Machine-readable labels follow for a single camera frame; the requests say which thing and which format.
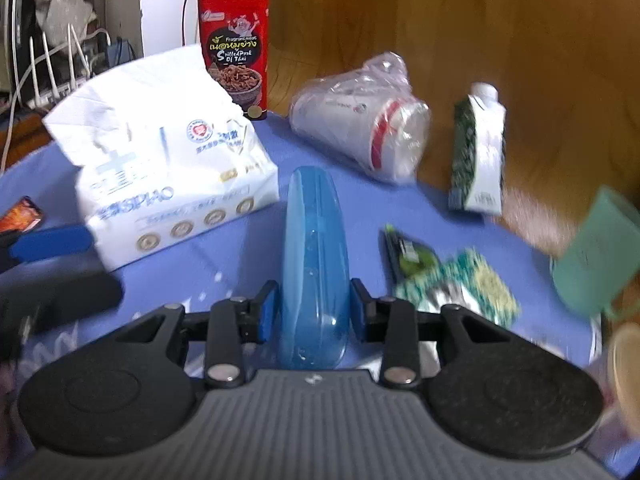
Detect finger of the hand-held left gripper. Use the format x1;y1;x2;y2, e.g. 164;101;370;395
0;269;125;342
0;224;96;273

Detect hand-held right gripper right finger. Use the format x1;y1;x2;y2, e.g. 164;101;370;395
350;279;511;387

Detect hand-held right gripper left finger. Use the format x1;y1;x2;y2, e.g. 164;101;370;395
115;281;280;389

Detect blue plastic case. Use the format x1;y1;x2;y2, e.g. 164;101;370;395
276;166;352;372

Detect orange snack packet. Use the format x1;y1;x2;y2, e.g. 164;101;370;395
0;196;46;237

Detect purple printed tablecloth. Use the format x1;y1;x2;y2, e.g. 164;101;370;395
0;110;602;461

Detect dark green snack packet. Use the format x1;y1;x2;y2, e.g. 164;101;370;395
384;225;442;282

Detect green patterned snack packet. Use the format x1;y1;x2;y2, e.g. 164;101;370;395
394;247;522;327

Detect white tissue pack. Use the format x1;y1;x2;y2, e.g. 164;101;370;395
42;44;281;272

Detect white antenna router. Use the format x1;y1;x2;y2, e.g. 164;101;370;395
25;24;112;108

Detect plastic-wrapped paper cups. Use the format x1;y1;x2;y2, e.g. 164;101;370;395
289;51;432;186

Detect green and white drink carton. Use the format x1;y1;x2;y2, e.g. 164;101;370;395
447;82;507;217

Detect teal plastic cup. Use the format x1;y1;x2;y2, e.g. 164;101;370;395
550;185;640;319

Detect red snack box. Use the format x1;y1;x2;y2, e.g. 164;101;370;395
197;0;271;122

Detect instant noodle cup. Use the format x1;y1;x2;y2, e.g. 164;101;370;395
606;322;640;437

